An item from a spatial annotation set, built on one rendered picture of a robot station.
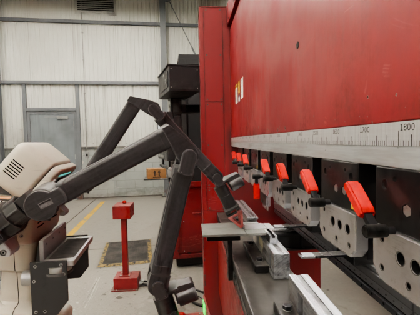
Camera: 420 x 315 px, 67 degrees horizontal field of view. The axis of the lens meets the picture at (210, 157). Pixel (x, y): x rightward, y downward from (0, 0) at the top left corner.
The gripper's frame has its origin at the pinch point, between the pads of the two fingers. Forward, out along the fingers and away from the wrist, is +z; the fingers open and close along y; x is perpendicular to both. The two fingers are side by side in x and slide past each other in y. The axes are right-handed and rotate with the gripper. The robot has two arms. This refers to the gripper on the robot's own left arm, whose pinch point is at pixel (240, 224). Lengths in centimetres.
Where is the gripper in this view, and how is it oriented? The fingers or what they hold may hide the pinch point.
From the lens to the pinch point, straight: 143.1
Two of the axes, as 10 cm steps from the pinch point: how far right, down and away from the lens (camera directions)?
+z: 4.6, 8.8, 0.9
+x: -8.8, 4.7, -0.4
